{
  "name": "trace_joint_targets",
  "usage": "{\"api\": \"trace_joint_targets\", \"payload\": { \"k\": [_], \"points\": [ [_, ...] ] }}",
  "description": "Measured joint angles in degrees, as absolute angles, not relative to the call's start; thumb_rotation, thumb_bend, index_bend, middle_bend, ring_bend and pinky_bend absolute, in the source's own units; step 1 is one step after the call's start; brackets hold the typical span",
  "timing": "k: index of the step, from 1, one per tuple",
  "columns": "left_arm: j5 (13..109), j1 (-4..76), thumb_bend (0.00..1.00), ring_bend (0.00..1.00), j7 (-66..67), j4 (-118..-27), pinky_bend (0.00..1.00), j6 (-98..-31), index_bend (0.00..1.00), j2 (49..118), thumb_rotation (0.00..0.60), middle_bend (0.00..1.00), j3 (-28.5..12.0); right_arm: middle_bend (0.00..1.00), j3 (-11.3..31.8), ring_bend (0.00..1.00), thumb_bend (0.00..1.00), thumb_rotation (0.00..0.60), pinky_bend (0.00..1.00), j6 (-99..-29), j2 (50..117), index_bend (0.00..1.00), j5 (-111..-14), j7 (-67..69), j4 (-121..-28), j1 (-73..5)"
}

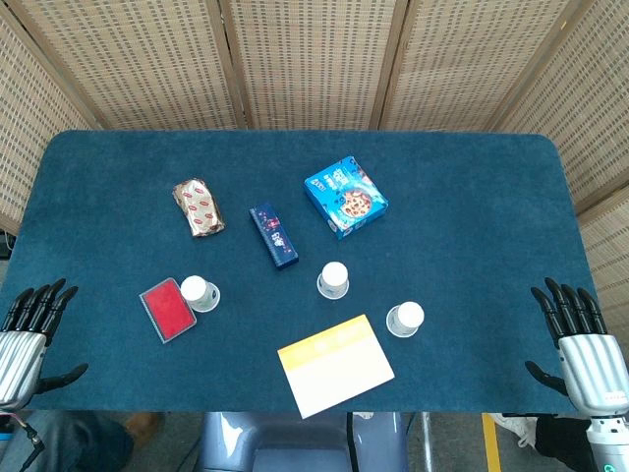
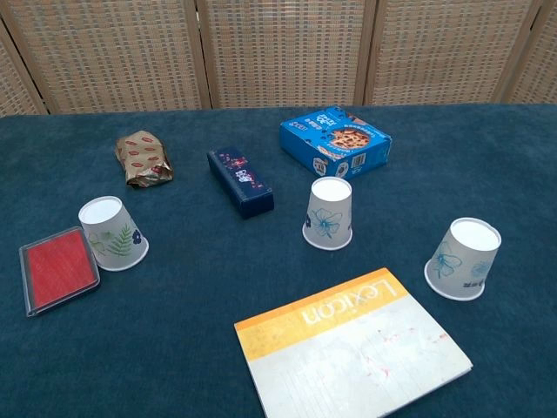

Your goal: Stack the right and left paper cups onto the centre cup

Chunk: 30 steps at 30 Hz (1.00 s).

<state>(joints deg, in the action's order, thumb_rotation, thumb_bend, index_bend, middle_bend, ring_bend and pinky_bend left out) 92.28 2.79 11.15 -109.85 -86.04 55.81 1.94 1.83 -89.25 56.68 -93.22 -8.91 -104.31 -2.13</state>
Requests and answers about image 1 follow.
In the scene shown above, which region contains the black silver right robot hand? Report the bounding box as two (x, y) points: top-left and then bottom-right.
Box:
(524, 276), (629, 420)

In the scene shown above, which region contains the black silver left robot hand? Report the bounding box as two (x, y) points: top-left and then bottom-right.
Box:
(0, 278), (90, 412)

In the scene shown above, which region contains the black trouser leg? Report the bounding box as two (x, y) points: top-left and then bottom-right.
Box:
(534, 416), (599, 472)

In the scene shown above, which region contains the white sneaker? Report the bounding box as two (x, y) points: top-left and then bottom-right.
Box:
(490, 412), (540, 449)

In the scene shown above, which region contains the brown shoe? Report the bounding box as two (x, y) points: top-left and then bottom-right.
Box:
(123, 412), (167, 446)

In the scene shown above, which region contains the red ink pad case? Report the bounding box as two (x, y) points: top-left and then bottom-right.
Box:
(139, 276), (198, 344)

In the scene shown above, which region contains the grey metal table leg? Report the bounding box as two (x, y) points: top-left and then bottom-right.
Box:
(419, 411), (437, 472)

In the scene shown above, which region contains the white paper cup fern print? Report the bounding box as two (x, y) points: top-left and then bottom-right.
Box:
(179, 274), (221, 314)

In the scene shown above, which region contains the blue table cloth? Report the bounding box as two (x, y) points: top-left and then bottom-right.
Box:
(4, 129), (599, 413)

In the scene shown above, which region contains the gold foil snack wrapper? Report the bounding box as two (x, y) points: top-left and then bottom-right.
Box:
(171, 178), (226, 239)

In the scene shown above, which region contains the yellow white Lexicon notebook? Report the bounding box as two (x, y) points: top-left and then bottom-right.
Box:
(276, 314), (396, 420)

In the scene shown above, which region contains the dark blue slim box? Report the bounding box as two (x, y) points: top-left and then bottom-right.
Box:
(249, 205), (300, 271)

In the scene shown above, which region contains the grey blue robot torso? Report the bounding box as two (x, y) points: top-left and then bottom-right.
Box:
(196, 411), (409, 472)

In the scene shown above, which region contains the blue cookie box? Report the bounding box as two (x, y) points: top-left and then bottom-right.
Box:
(304, 155), (389, 241)

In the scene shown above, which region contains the woven bamboo folding screen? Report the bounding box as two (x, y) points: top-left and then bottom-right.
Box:
(0, 0), (629, 316)

